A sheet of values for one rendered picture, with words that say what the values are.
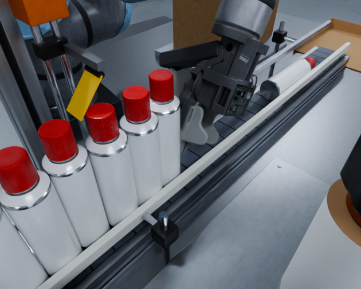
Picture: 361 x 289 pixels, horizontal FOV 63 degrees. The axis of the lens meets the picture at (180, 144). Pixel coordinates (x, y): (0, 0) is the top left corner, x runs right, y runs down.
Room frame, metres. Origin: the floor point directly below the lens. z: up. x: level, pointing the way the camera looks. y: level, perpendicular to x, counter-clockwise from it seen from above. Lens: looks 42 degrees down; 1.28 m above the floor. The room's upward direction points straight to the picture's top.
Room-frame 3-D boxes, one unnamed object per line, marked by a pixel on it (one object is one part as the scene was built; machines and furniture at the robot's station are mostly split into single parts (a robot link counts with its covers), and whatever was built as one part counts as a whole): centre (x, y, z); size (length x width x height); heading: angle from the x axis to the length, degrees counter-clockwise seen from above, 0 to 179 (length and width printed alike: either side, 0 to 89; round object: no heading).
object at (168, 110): (0.35, 0.03, 0.98); 0.05 x 0.05 x 0.20
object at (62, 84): (0.61, 0.28, 0.93); 0.15 x 0.15 x 0.10
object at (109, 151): (0.27, 0.09, 0.98); 0.05 x 0.05 x 0.20
